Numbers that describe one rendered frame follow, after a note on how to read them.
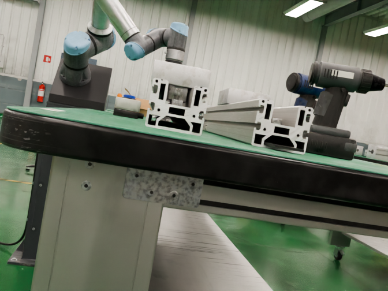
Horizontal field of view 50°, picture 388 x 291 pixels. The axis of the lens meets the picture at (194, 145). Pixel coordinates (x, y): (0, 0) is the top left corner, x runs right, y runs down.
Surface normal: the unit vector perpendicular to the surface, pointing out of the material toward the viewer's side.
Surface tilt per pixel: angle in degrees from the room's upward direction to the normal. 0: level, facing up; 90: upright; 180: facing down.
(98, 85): 47
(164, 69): 90
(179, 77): 90
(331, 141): 90
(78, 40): 52
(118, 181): 90
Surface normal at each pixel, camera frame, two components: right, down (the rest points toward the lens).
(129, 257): 0.18, 0.08
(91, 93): 0.25, -0.62
